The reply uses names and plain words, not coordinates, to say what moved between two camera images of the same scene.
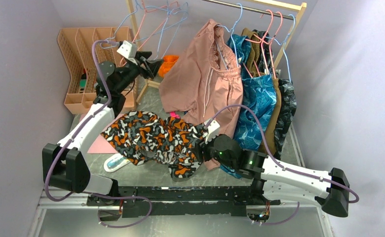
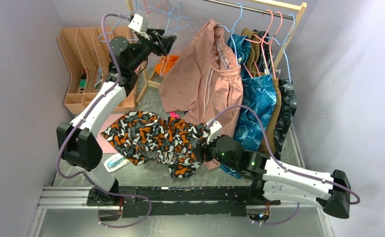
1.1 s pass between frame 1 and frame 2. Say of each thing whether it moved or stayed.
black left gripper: moved
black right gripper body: stayed
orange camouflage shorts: stayed
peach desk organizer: stayed
